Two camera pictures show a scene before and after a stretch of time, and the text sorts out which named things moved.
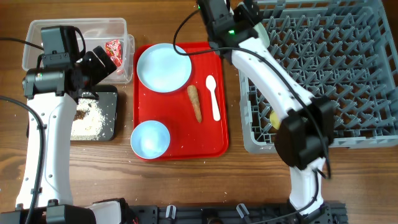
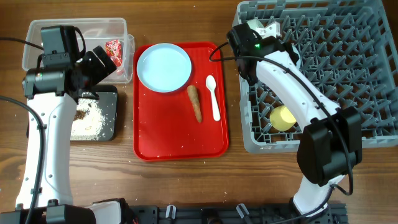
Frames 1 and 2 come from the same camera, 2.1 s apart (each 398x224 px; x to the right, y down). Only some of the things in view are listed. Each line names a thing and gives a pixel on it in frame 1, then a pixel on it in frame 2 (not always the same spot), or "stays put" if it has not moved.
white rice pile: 91,127 stays put
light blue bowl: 150,139 -> 298,61
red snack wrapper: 113,48 stays put
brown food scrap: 79,114 stays put
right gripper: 250,9 -> 286,46
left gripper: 101,71 stays put
